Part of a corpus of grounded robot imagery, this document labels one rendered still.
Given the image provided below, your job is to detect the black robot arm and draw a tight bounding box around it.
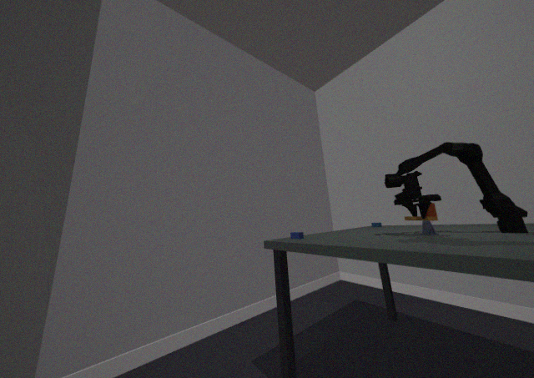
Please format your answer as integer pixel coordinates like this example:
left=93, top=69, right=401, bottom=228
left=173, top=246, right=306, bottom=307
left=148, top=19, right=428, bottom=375
left=385, top=143, right=528, bottom=233

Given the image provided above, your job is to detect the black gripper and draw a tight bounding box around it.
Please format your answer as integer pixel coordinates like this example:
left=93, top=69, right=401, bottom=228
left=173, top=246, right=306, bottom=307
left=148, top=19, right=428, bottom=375
left=394, top=184, right=441, bottom=219

